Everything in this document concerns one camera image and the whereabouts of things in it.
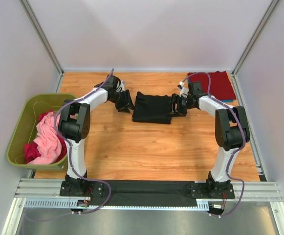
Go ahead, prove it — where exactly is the black t shirt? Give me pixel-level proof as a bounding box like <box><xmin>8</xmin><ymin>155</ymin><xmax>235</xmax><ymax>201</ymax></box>
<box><xmin>132</xmin><ymin>92</ymin><xmax>172</xmax><ymax>124</ymax></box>

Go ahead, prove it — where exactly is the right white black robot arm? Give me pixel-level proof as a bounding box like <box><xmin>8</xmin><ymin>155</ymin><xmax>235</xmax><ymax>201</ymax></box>
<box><xmin>166</xmin><ymin>81</ymin><xmax>250</xmax><ymax>199</ymax></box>

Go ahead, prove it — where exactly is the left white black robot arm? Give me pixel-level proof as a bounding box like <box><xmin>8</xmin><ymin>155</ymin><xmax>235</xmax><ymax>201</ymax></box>
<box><xmin>54</xmin><ymin>74</ymin><xmax>135</xmax><ymax>196</ymax></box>

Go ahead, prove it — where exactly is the folded dark red shirt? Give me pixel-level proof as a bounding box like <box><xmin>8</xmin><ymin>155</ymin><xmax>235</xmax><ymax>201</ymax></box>
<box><xmin>187</xmin><ymin>71</ymin><xmax>236</xmax><ymax>100</ymax></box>

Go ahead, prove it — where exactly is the folded blue shirt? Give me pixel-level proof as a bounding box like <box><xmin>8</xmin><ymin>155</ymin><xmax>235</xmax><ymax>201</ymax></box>
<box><xmin>220</xmin><ymin>99</ymin><xmax>236</xmax><ymax>103</ymax></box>

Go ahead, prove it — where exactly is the olive green plastic bin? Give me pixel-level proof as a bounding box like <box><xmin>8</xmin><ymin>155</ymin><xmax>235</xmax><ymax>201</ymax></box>
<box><xmin>6</xmin><ymin>93</ymin><xmax>76</xmax><ymax>171</ymax></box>

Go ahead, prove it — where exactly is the magenta shirt in bin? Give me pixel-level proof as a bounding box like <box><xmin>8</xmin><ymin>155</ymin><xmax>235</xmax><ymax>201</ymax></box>
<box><xmin>23</xmin><ymin>110</ymin><xmax>69</xmax><ymax>165</ymax></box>

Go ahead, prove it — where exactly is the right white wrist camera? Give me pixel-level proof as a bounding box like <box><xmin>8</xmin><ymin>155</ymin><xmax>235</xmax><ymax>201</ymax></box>
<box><xmin>177</xmin><ymin>81</ymin><xmax>189</xmax><ymax>97</ymax></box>

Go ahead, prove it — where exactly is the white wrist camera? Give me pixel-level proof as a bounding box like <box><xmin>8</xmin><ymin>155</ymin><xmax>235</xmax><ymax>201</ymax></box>
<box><xmin>116</xmin><ymin>81</ymin><xmax>125</xmax><ymax>93</ymax></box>
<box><xmin>177</xmin><ymin>81</ymin><xmax>189</xmax><ymax>97</ymax></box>

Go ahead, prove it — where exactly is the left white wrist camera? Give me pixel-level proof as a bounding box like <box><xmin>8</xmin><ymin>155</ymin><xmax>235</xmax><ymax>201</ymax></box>
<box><xmin>116</xmin><ymin>81</ymin><xmax>125</xmax><ymax>93</ymax></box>

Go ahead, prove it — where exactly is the right aluminium corner post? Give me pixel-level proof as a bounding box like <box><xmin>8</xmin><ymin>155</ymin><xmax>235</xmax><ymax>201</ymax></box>
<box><xmin>232</xmin><ymin>0</ymin><xmax>282</xmax><ymax>75</ymax></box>

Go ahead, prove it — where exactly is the aluminium corner post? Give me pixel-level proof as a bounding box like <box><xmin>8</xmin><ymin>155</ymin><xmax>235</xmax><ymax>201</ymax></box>
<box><xmin>232</xmin><ymin>0</ymin><xmax>282</xmax><ymax>75</ymax></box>
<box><xmin>19</xmin><ymin>0</ymin><xmax>65</xmax><ymax>74</ymax></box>

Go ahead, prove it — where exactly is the left aluminium corner post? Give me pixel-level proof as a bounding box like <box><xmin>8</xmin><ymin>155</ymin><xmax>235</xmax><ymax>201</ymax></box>
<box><xmin>19</xmin><ymin>0</ymin><xmax>65</xmax><ymax>74</ymax></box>

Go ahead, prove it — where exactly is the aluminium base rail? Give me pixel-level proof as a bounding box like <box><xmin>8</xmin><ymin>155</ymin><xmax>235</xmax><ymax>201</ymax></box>
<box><xmin>15</xmin><ymin>179</ymin><xmax>282</xmax><ymax>211</ymax></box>

